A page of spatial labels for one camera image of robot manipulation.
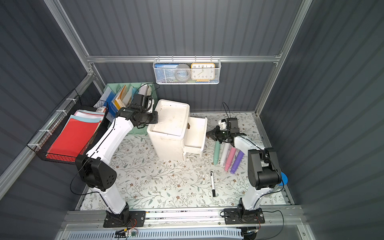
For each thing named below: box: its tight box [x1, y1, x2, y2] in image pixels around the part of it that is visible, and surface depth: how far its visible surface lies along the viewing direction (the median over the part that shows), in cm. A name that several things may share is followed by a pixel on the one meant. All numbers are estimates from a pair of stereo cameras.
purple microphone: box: [230, 150, 245, 175], surface depth 93 cm
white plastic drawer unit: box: [146, 99, 191, 161], surface depth 84 cm
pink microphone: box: [225, 147, 237, 172], surface depth 95 cm
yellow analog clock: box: [191, 62, 216, 82], surface depth 90 cm
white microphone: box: [219, 140, 230, 166], surface depth 97 cm
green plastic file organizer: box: [103, 82, 158, 135], surface depth 96 cm
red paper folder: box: [46, 118, 101, 163], surface depth 71 cm
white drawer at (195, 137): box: [182, 116, 208, 161], surface depth 93 cm
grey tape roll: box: [174, 63, 191, 82], surface depth 89 cm
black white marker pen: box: [210, 171, 216, 198], surface depth 84 cm
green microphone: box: [213, 140, 221, 166], surface depth 97 cm
